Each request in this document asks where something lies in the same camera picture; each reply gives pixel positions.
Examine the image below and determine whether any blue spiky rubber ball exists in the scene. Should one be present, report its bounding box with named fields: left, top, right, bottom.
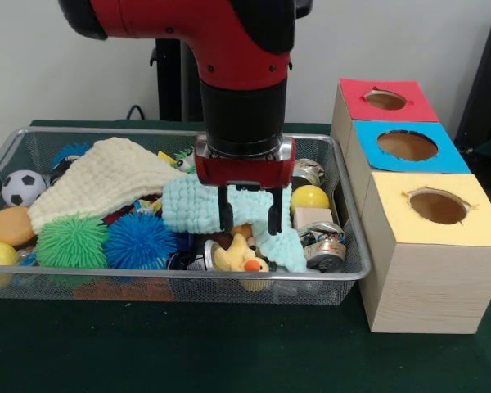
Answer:
left=103, top=211, right=178, bottom=270

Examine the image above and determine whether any crushed printed drink can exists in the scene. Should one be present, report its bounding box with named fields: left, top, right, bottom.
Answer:
left=300, top=223, right=348, bottom=274

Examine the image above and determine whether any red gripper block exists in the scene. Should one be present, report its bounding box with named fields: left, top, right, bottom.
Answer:
left=195, top=156, right=295, bottom=237

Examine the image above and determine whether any cream waffle cloth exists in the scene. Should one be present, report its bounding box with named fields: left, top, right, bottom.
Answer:
left=26, top=137, right=189, bottom=234

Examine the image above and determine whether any small soccer ball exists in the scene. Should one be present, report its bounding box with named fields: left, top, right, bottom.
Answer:
left=2, top=169, right=48, bottom=208

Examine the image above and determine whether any orange foam ball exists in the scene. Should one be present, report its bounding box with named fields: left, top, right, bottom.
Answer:
left=0, top=206, right=37, bottom=246

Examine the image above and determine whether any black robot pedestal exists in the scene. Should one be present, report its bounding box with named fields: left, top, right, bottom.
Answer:
left=149, top=38, right=205, bottom=122

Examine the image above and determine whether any wooden box with three holes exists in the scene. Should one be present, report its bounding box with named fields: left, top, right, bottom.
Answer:
left=330, top=77, right=491, bottom=335

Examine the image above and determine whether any wire mesh bin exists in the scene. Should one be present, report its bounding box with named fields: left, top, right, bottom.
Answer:
left=0, top=126, right=372, bottom=307

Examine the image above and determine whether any light blue waffle cloth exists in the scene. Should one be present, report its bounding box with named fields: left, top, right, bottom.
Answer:
left=162, top=174, right=308, bottom=273

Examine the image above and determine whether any green spiky rubber ball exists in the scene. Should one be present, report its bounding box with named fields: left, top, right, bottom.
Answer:
left=35, top=212, right=110, bottom=269

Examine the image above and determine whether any yellow plush duck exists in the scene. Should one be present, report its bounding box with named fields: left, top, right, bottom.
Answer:
left=212, top=233, right=271, bottom=274

